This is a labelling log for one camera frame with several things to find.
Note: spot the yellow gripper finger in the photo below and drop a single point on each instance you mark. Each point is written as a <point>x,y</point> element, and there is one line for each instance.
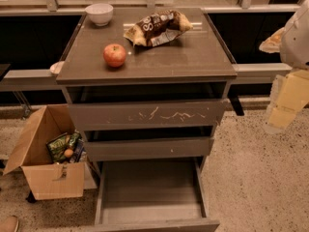
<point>288,96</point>

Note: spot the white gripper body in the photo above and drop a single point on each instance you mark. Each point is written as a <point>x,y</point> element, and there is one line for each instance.
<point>297,41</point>

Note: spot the red apple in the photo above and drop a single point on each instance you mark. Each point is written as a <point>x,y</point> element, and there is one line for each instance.
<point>114,55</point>

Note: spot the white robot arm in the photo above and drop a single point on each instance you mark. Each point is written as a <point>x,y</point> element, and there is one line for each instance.
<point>294,48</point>

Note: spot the grey top drawer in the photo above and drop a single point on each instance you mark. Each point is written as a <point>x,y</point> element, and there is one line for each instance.
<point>146,115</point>

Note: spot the grey drawer cabinet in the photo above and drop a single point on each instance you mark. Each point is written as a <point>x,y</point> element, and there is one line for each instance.
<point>193,67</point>

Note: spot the grey middle drawer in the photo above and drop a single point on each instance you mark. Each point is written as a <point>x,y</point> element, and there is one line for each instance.
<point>149,149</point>

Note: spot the grey open bottom drawer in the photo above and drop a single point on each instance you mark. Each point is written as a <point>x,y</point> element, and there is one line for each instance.
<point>152,195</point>

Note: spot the brown chip bag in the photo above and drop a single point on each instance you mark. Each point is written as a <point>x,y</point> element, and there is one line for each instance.
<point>159,28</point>

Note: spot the white bowl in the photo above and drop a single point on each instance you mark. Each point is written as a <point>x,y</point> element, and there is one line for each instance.
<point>100,13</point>

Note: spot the small orange fruit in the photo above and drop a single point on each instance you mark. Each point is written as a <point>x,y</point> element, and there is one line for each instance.
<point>68,153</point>

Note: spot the green snack bag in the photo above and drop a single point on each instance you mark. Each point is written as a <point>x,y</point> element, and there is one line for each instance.
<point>57,146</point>

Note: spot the cardboard box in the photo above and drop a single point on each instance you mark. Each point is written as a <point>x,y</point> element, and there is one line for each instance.
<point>46,180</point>

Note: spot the shoe tip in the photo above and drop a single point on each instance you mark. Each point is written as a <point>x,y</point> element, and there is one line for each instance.
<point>9,224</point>

